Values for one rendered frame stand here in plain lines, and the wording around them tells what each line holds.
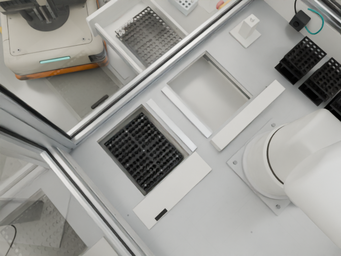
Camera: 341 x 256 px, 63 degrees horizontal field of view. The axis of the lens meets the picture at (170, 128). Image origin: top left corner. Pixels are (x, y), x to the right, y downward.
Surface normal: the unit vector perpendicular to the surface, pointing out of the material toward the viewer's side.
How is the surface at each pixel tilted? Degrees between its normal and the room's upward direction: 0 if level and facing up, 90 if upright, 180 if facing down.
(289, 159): 73
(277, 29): 0
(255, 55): 0
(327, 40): 90
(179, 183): 0
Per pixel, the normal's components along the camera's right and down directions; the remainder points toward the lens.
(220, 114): 0.04, -0.25
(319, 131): -0.13, -0.10
